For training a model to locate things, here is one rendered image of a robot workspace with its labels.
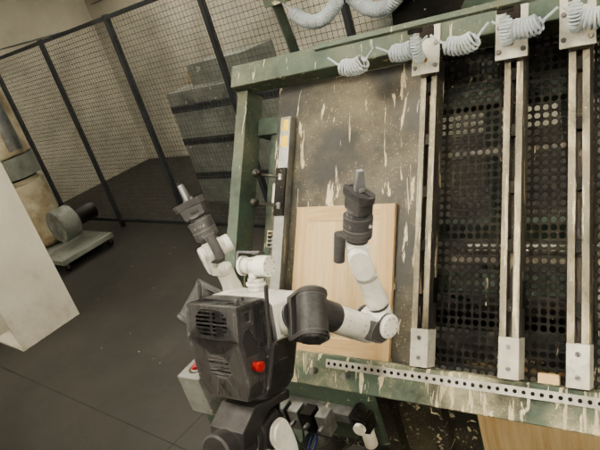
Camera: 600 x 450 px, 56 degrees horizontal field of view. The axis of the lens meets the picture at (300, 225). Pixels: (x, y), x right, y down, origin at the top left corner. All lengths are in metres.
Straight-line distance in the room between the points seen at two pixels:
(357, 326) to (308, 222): 0.67
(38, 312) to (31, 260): 0.47
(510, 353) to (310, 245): 0.86
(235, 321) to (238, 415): 0.31
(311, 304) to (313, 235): 0.68
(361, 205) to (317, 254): 0.67
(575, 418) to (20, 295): 4.60
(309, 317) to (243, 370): 0.24
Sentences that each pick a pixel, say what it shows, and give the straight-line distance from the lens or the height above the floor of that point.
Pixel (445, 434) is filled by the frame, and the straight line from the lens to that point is 2.38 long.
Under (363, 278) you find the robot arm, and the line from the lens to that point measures 1.68.
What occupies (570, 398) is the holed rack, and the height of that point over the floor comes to 0.89.
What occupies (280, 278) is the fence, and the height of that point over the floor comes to 1.12.
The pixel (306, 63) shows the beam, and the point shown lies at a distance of 2.35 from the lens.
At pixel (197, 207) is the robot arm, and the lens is 2.00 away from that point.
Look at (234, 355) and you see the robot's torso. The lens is 1.61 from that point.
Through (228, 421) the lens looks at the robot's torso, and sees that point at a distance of 1.76.
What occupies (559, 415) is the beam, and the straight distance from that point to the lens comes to 1.86.
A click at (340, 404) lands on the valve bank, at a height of 0.74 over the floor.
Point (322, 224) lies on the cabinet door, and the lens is 2.21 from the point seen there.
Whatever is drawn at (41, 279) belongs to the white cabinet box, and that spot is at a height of 0.49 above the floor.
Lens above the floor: 2.14
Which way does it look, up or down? 22 degrees down
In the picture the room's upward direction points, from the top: 18 degrees counter-clockwise
